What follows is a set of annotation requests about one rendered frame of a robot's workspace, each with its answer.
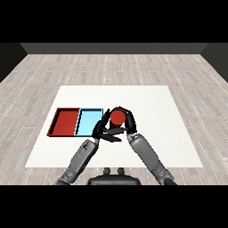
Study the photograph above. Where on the dark grey robot body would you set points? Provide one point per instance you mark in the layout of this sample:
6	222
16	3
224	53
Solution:
114	180

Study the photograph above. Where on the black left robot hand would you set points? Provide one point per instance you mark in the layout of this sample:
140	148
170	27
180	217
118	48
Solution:
101	128

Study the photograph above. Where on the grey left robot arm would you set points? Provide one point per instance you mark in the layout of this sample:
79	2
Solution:
80	160

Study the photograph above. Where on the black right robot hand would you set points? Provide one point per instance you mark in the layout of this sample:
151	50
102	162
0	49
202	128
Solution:
130	121

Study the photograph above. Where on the light blue shallow open box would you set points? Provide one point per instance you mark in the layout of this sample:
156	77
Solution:
88	121

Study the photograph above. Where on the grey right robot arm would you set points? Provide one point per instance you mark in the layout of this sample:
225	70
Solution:
147	156

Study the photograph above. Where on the red can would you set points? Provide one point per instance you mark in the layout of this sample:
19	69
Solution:
117	117

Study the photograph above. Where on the red shallow open box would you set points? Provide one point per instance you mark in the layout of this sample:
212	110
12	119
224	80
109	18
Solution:
64	122

